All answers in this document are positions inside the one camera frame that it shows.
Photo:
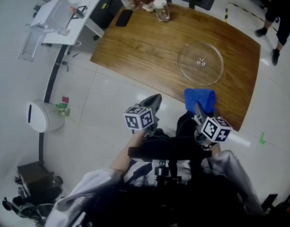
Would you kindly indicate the glass jar with white lid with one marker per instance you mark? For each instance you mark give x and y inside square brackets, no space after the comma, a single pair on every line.
[162,12]

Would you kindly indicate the clear pump bottle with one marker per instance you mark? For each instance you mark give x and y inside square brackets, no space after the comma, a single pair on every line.
[127,2]

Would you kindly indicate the green toy plant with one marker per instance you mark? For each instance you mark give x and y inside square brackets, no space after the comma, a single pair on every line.
[63,107]

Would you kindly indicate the dark brown box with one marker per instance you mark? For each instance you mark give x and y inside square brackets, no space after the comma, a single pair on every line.
[33,176]

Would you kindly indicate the person's white shirt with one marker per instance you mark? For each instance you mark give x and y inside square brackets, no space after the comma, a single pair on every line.
[88,193]

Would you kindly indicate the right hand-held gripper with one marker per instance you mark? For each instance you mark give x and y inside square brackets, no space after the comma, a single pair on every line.
[214,130]

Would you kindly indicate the black phone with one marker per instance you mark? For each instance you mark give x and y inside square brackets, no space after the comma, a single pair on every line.
[124,18]

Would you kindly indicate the pile of dark gear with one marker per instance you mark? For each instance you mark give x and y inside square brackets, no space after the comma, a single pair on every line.
[36,204]

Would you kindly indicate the white trash bin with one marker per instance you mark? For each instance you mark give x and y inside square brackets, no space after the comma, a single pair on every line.
[39,116]

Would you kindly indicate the white side desk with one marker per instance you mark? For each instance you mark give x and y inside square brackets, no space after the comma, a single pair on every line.
[55,12]

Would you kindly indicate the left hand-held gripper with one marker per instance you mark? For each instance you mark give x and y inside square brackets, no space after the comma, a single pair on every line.
[138,119]

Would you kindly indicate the wooden table with black legs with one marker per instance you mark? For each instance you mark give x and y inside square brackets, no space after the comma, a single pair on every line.
[140,46]

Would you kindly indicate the person's right forearm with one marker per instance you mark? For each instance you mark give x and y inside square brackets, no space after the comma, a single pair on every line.
[215,150]

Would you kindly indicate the black chest mount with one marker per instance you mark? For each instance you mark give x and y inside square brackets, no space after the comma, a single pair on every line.
[168,148]

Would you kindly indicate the blue cloth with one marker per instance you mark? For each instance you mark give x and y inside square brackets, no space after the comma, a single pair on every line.
[199,97]

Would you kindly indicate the clear glass plate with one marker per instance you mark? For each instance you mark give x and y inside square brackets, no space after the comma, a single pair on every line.
[211,72]

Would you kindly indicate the black cabinet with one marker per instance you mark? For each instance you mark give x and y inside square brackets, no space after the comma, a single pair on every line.
[104,11]

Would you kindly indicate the person's left forearm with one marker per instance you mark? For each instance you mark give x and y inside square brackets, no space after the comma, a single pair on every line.
[127,155]

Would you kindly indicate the small clear glass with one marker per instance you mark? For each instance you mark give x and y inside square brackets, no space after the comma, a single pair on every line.
[64,31]

